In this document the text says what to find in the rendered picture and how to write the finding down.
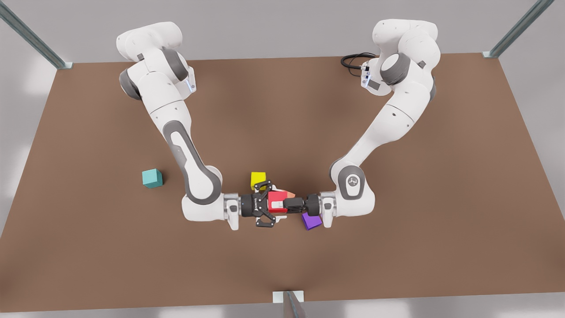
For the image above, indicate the red wooden cube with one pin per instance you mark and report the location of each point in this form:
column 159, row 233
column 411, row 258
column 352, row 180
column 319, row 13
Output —
column 277, row 196

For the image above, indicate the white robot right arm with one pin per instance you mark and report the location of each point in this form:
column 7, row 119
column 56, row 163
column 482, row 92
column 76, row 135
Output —
column 176, row 141

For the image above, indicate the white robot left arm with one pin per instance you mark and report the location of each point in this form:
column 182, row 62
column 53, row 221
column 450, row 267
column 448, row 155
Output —
column 388, row 123

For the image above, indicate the yellow wooden cube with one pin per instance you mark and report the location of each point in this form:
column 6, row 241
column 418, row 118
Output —
column 258, row 179

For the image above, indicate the purple wooden cube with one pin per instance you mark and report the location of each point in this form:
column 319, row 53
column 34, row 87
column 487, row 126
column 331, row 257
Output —
column 312, row 221

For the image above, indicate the teal blue wooden cube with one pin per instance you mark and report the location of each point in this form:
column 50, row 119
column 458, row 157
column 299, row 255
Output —
column 152, row 178

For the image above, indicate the silver frame post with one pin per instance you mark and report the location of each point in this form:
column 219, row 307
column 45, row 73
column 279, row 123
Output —
column 31, row 36
column 516, row 28
column 289, row 302

